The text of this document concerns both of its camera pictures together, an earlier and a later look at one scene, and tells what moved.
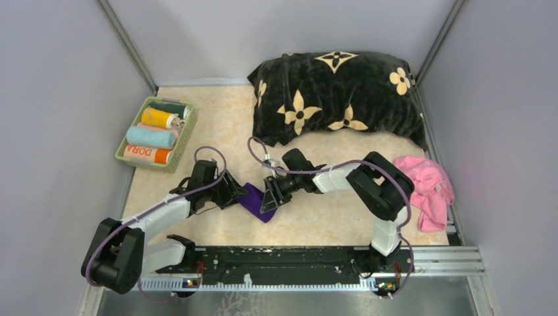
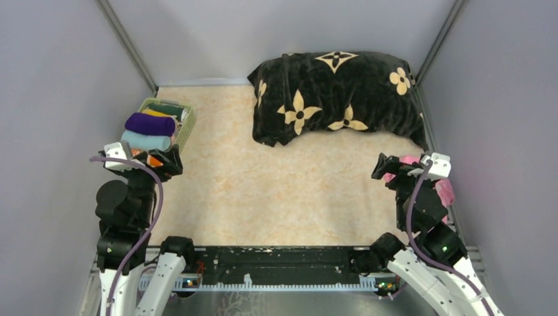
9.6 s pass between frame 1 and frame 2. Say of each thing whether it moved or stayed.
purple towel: moved
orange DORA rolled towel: stayed
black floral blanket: stayed
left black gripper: moved
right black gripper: moved
